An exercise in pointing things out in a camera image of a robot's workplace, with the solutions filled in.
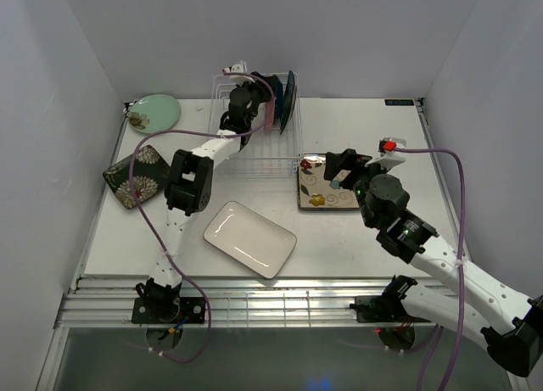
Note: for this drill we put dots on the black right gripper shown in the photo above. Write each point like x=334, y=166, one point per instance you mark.
x=347, y=159

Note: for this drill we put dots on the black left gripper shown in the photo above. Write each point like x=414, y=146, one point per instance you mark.
x=264, y=86

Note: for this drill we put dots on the dark blue leaf plate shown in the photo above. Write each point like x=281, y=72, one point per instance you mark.
x=278, y=107

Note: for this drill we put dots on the pink polka dot plate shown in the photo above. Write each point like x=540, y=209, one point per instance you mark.
x=269, y=115

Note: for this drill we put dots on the teal leaf-shaped plate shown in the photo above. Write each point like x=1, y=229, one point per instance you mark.
x=288, y=101

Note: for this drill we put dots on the cream floral square plate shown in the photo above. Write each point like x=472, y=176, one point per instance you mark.
x=317, y=194

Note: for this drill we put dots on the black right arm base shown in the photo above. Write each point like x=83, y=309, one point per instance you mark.
x=378, y=309

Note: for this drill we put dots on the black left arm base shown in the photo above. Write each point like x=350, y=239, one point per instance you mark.
x=191, y=310

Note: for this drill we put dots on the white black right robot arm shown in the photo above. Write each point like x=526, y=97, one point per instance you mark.
x=503, y=321

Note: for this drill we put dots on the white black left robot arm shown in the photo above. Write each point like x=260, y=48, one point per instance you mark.
x=189, y=184

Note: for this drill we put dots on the black logo label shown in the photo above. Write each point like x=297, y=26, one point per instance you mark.
x=398, y=102

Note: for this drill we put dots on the mint green round plate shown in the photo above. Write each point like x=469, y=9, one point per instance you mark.
x=154, y=113

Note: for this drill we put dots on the white rectangular plate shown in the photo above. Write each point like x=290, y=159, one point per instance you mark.
x=250, y=239

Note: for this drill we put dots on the black floral square plate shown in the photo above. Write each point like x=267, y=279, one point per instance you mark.
x=149, y=175

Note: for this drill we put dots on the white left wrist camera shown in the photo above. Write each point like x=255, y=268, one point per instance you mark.
x=237, y=73

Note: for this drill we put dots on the white wire dish rack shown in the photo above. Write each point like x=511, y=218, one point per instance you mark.
x=276, y=152

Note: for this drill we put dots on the aluminium rail frame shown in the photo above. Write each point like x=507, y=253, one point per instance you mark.
x=234, y=303

